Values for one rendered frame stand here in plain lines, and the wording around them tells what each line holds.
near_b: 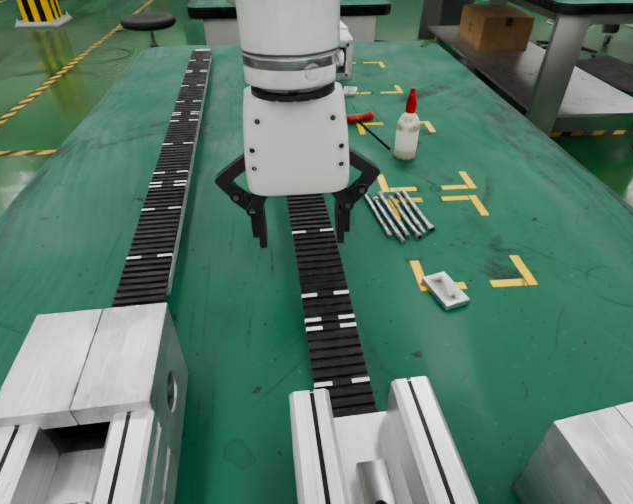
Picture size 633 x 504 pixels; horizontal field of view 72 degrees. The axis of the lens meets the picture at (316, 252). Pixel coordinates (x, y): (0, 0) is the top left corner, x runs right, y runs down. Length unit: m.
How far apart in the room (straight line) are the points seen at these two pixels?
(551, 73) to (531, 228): 2.06
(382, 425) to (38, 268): 0.45
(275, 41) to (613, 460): 0.35
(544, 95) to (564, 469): 2.47
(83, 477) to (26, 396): 0.07
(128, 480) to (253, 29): 0.32
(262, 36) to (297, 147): 0.10
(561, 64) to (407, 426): 2.48
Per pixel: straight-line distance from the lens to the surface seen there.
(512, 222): 0.66
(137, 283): 0.50
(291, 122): 0.40
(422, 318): 0.48
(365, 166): 0.44
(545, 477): 0.36
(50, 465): 0.37
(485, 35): 3.95
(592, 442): 0.33
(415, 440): 0.30
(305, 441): 0.29
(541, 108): 2.73
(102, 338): 0.36
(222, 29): 2.29
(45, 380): 0.36
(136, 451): 0.31
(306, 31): 0.37
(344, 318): 0.44
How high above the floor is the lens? 1.13
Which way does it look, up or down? 39 degrees down
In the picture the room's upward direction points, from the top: straight up
